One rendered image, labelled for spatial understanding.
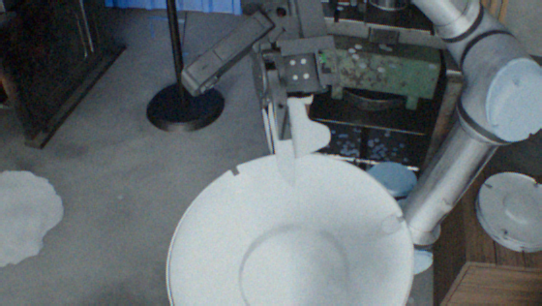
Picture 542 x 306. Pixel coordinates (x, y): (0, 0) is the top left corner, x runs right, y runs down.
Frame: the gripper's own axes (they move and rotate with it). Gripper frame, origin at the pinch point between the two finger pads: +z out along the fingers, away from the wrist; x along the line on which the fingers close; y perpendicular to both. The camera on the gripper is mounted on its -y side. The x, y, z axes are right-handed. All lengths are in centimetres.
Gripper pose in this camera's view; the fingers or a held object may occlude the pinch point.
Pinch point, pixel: (282, 175)
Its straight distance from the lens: 50.2
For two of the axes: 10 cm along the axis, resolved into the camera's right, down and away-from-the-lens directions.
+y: 9.7, -1.6, 1.6
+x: -1.6, 0.3, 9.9
